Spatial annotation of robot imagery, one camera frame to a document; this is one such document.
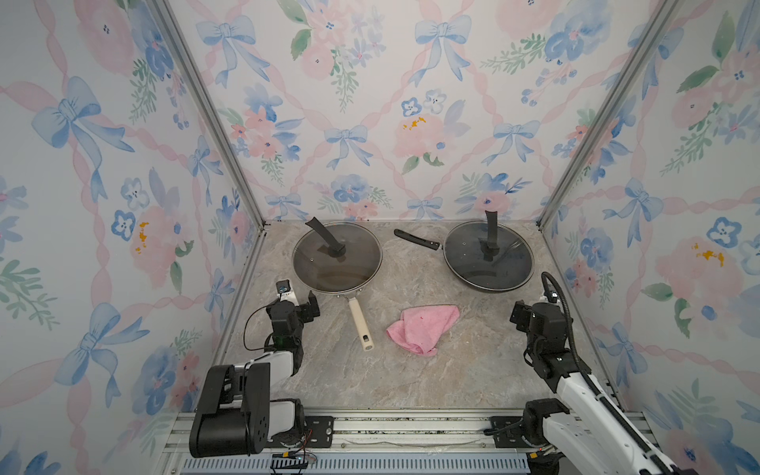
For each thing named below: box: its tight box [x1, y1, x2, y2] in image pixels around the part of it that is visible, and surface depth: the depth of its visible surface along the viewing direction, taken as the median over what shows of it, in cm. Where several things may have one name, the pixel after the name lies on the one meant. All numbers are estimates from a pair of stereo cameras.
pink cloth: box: [385, 304, 461, 358], surface depth 90 cm
